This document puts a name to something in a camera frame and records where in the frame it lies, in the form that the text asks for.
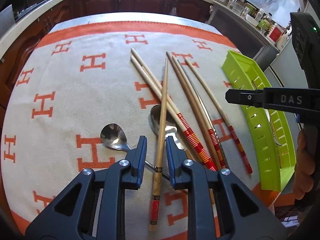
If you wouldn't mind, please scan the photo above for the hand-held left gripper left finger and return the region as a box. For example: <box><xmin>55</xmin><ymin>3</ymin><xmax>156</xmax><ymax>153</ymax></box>
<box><xmin>25</xmin><ymin>135</ymin><xmax>148</xmax><ymax>240</ymax></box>

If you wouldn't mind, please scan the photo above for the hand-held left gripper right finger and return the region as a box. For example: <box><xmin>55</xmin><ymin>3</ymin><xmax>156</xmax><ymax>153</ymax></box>
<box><xmin>165</xmin><ymin>135</ymin><xmax>288</xmax><ymax>240</ymax></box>

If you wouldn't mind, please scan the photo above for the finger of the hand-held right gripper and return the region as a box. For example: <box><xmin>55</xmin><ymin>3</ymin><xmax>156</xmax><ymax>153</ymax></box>
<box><xmin>225</xmin><ymin>87</ymin><xmax>267</xmax><ymax>108</ymax></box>

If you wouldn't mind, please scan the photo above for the pile of red-striped wooden chopsticks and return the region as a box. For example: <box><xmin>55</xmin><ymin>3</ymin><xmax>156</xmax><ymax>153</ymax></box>
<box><xmin>129</xmin><ymin>48</ymin><xmax>253</xmax><ymax>178</ymax></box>

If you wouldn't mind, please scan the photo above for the green plastic utensil tray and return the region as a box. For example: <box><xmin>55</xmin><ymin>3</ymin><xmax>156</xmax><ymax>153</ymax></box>
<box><xmin>221</xmin><ymin>50</ymin><xmax>297</xmax><ymax>191</ymax></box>

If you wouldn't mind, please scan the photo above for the steel spoon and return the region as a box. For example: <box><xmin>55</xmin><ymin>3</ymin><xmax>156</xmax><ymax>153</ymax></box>
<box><xmin>149</xmin><ymin>104</ymin><xmax>188</xmax><ymax>155</ymax></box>
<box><xmin>100</xmin><ymin>123</ymin><xmax>173</xmax><ymax>180</ymax></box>

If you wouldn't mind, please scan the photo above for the black-banded wooden chopstick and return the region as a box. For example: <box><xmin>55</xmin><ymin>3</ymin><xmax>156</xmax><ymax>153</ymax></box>
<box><xmin>149</xmin><ymin>57</ymin><xmax>169</xmax><ymax>232</ymax></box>

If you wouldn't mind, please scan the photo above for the person's right hand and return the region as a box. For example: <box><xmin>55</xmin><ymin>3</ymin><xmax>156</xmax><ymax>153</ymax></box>
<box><xmin>293</xmin><ymin>129</ymin><xmax>316</xmax><ymax>201</ymax></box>

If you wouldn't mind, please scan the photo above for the grey refrigerator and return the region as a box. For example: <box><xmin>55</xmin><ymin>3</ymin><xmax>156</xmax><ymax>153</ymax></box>
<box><xmin>254</xmin><ymin>36</ymin><xmax>304</xmax><ymax>88</ymax></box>

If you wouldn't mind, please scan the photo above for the red label container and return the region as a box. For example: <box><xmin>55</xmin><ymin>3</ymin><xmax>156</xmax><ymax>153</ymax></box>
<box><xmin>269</xmin><ymin>26</ymin><xmax>283</xmax><ymax>43</ymax></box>

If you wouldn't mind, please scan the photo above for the white bowl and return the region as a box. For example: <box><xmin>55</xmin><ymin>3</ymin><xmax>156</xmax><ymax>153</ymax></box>
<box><xmin>246</xmin><ymin>14</ymin><xmax>259</xmax><ymax>27</ymax></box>

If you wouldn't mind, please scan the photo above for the clear bottle with green label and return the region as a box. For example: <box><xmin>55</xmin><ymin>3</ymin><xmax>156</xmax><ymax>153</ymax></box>
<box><xmin>260</xmin><ymin>14</ymin><xmax>273</xmax><ymax>29</ymax></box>

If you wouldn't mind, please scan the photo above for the large glass jar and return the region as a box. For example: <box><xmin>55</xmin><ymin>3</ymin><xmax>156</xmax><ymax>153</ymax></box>
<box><xmin>234</xmin><ymin>0</ymin><xmax>247</xmax><ymax>13</ymax></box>

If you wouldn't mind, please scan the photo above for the orange white printed blanket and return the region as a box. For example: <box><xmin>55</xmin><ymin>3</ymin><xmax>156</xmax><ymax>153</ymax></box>
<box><xmin>0</xmin><ymin>21</ymin><xmax>298</xmax><ymax>238</ymax></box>

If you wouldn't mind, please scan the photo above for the low steel splash panel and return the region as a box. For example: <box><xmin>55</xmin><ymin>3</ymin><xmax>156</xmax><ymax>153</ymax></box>
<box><xmin>0</xmin><ymin>4</ymin><xmax>16</xmax><ymax>28</ymax></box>

